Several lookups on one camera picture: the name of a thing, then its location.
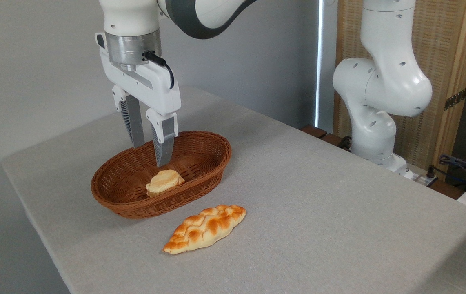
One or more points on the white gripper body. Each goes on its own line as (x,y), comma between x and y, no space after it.
(157,90)

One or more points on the small pale bread roll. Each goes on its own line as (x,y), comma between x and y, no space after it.
(163,181)

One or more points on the bamboo folding screen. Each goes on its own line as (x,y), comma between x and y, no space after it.
(447,49)

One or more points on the brown oval wicker basket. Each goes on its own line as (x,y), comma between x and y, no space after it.
(200,163)

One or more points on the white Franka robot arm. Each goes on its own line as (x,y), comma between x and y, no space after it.
(382,81)

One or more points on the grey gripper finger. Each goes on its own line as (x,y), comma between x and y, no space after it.
(134,122)
(163,139)

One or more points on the braided golden bread loaf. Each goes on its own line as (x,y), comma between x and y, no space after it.
(204,228)

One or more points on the dark metal screen hinge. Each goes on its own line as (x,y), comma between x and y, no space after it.
(456,99)

